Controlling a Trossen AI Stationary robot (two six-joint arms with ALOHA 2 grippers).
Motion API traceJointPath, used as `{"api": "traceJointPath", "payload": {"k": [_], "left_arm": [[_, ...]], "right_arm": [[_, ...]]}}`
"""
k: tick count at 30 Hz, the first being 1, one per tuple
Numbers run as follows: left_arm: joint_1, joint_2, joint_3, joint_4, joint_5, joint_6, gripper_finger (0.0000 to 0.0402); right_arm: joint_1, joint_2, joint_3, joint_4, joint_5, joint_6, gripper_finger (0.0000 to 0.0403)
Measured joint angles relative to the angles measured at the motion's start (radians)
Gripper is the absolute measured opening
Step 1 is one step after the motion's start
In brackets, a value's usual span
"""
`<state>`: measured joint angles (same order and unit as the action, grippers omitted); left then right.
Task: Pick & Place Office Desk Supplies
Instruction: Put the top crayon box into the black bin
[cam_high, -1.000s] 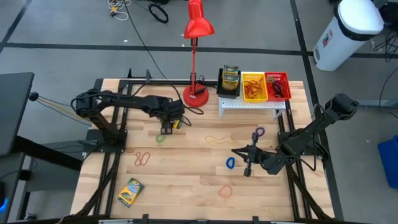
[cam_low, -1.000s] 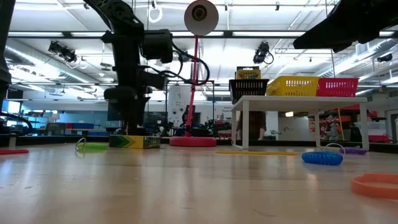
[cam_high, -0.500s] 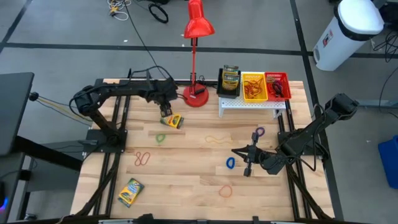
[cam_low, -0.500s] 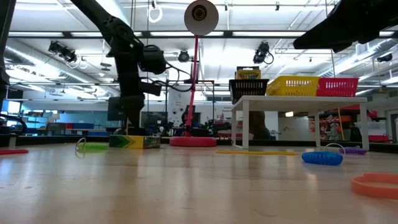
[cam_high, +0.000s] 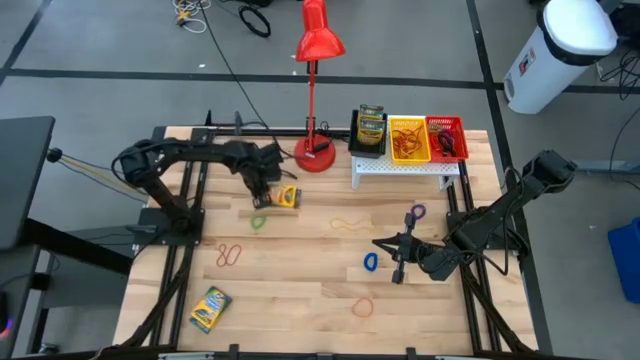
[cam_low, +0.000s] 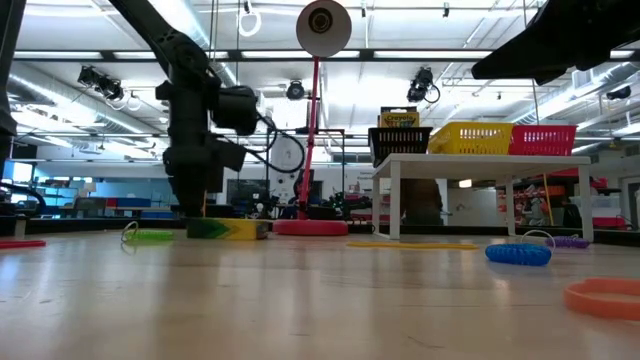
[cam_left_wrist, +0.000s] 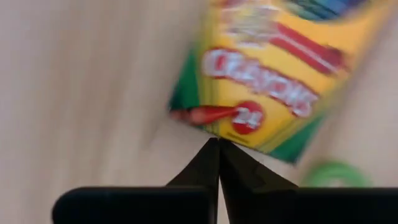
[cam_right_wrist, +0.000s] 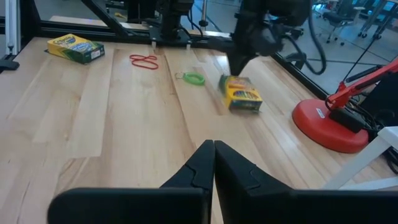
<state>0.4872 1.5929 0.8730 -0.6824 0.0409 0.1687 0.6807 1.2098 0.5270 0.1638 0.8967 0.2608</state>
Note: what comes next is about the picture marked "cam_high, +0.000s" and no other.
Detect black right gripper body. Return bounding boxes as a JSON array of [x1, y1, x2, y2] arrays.
[[391, 212, 459, 285]]

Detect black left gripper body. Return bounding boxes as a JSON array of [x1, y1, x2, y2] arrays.
[[234, 141, 285, 201]]

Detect red rubber band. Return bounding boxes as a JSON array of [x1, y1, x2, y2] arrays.
[[392, 139, 421, 161], [397, 127, 426, 149], [394, 133, 424, 161], [215, 242, 243, 268], [402, 134, 427, 160], [399, 128, 425, 154]]

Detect yellow plastic basket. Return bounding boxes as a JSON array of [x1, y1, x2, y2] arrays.
[[387, 115, 432, 166]]

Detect orange rubber band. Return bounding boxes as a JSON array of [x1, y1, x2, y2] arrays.
[[390, 127, 419, 157], [392, 134, 414, 157], [351, 296, 375, 319]]

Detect red plastic basket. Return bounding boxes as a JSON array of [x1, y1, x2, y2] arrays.
[[425, 115, 470, 165]]

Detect red desk lamp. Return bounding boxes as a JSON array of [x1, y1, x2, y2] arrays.
[[293, 0, 347, 174]]

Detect black side desk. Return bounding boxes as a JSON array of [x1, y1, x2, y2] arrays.
[[0, 115, 134, 360]]

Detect yellow rubber band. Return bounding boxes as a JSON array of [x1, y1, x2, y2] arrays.
[[328, 216, 376, 233]]

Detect white perforated shelf riser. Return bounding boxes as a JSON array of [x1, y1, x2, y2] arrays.
[[351, 157, 462, 191]]

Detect black plastic basket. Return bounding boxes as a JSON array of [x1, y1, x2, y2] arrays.
[[347, 109, 389, 160]]

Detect blue plastic bin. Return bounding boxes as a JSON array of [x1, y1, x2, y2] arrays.
[[606, 216, 640, 305]]

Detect white trash bin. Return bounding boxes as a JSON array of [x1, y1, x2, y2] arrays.
[[502, 0, 619, 116]]

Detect black lamp power cable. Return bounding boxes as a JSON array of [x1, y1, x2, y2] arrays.
[[317, 121, 354, 153]]

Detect black aluminium table frame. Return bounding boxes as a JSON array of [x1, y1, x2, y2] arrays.
[[119, 109, 539, 360]]

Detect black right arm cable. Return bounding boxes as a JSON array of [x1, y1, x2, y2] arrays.
[[449, 167, 526, 276]]

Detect long black floor cable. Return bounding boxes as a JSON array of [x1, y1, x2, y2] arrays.
[[198, 0, 301, 161]]

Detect black coiled floor cable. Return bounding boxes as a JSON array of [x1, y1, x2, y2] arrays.
[[237, 3, 273, 39]]

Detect white yellow floor cables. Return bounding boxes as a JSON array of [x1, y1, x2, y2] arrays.
[[171, 0, 212, 35]]

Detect yellow cord with black knob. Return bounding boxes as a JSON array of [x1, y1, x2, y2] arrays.
[[46, 147, 149, 204]]

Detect black floor cables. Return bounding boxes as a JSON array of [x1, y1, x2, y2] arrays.
[[598, 47, 640, 101]]

